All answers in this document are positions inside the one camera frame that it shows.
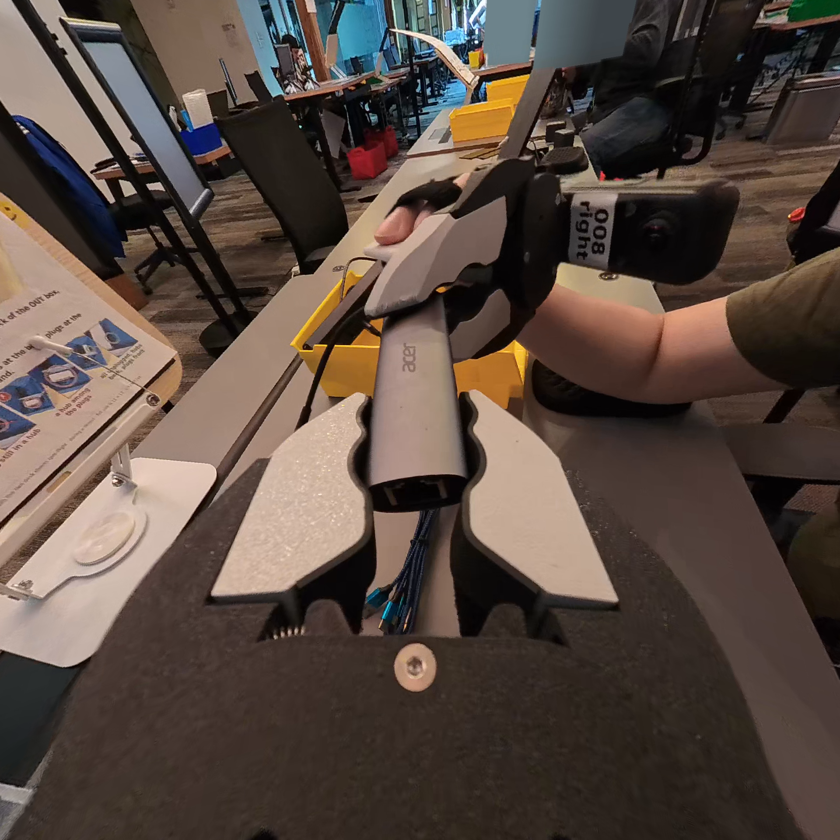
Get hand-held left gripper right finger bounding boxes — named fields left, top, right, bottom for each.
left=449, top=389, right=623, bottom=644

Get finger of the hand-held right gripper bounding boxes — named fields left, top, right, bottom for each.
left=363, top=197, right=515, bottom=320
left=447, top=281, right=521, bottom=364

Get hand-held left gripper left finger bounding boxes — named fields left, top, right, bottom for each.
left=206, top=392, right=376, bottom=639

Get grey metal USB hub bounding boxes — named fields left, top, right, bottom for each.
left=363, top=292, right=473, bottom=514

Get yellow plastic bin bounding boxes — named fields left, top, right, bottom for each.
left=290, top=267, right=530, bottom=413
left=448, top=71, right=534, bottom=144

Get USB cable with tethered adapter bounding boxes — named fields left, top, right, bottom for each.
left=294, top=255, right=397, bottom=429

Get person's right forearm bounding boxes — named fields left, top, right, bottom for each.
left=518, top=281, right=739, bottom=406

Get black quilted cushion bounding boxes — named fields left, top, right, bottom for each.
left=528, top=359, right=695, bottom=422

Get black office chair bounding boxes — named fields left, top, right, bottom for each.
left=213, top=94, right=354, bottom=275

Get grey laptop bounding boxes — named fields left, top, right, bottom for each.
left=495, top=0, right=640, bottom=162

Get instruction poster board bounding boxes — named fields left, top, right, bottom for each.
left=0, top=195, right=186, bottom=529

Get black framed display screen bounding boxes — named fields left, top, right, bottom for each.
left=58, top=16, right=273, bottom=358

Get blue jacket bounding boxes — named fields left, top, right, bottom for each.
left=10, top=115, right=130, bottom=259

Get blue red braided cable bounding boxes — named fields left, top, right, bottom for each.
left=364, top=504, right=442, bottom=636

